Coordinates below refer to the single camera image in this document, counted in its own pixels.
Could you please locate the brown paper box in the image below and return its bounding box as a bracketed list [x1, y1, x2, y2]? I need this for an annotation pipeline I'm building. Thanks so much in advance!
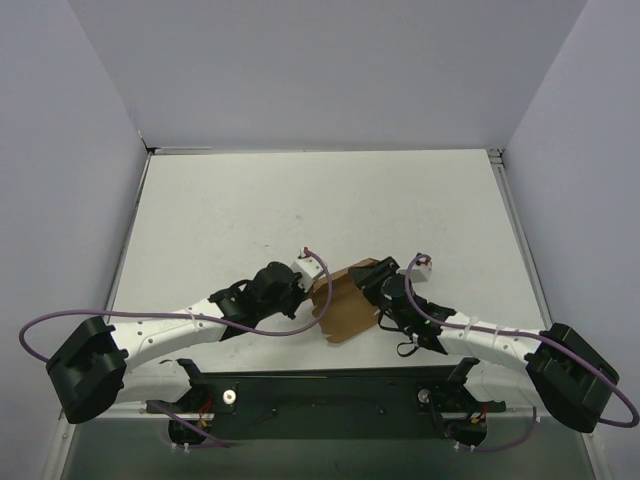
[319, 267, 379, 345]

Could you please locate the aluminium table edge rail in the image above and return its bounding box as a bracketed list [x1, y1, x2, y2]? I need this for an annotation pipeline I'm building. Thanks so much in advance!
[487, 148, 599, 416]

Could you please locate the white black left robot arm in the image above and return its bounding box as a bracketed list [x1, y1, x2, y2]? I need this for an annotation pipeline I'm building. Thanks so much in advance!
[46, 258, 323, 424]

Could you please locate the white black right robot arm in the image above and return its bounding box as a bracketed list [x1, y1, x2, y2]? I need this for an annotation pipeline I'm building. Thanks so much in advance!
[348, 257, 619, 433]

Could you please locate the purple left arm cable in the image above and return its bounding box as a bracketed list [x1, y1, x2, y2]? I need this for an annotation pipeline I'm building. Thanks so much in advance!
[18, 245, 335, 361]

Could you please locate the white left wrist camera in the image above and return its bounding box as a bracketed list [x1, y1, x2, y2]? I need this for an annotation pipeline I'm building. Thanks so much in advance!
[291, 256, 324, 283]

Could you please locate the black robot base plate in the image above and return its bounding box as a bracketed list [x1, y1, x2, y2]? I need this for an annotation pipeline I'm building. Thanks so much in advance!
[164, 359, 506, 441]

